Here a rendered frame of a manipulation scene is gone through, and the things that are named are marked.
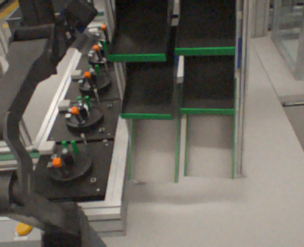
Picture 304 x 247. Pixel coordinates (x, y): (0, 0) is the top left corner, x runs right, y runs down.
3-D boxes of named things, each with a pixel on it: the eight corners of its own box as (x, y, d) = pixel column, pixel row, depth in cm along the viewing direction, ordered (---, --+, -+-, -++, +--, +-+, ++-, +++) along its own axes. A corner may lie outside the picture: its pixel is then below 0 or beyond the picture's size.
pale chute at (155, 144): (178, 182, 99) (176, 183, 95) (132, 179, 102) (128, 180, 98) (183, 83, 103) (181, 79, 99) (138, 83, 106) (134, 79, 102)
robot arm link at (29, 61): (29, 211, 45) (-4, 148, 38) (-35, 215, 46) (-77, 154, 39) (72, 84, 68) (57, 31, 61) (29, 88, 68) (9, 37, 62)
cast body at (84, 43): (98, 40, 84) (79, 35, 78) (87, 54, 86) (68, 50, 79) (77, 16, 86) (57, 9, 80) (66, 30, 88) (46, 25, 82)
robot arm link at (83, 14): (92, 18, 67) (65, -6, 66) (37, 88, 74) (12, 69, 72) (99, 11, 75) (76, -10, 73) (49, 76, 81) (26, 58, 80)
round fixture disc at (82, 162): (89, 182, 106) (87, 178, 104) (43, 186, 107) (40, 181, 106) (96, 151, 117) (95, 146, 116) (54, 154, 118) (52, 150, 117)
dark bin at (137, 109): (172, 120, 89) (168, 104, 83) (121, 119, 92) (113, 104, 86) (182, 32, 102) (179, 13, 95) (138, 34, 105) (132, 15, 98)
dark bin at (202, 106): (234, 115, 88) (234, 99, 81) (180, 114, 91) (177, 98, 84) (236, 27, 100) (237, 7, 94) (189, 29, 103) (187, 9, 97)
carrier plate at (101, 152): (105, 199, 102) (104, 194, 101) (23, 204, 104) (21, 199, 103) (114, 145, 122) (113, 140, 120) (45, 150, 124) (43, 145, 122)
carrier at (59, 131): (115, 142, 123) (107, 112, 115) (46, 147, 125) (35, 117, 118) (121, 103, 142) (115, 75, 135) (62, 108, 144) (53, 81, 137)
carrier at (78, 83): (121, 103, 143) (115, 74, 135) (62, 107, 145) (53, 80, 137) (126, 73, 162) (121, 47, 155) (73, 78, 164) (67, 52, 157)
